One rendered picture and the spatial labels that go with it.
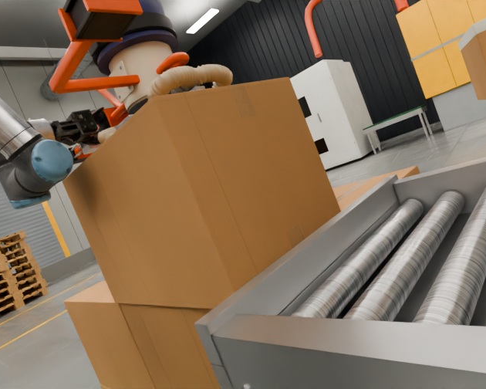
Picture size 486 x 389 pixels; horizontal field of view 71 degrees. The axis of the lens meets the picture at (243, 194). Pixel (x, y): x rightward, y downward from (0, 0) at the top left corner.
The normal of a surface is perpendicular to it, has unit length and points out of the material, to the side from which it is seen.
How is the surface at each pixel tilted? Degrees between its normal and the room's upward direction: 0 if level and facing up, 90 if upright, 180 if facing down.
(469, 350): 0
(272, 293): 90
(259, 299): 90
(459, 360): 0
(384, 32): 90
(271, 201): 90
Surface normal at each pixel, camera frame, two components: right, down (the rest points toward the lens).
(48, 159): 0.80, -0.25
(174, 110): 0.65, -0.21
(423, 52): -0.59, 0.29
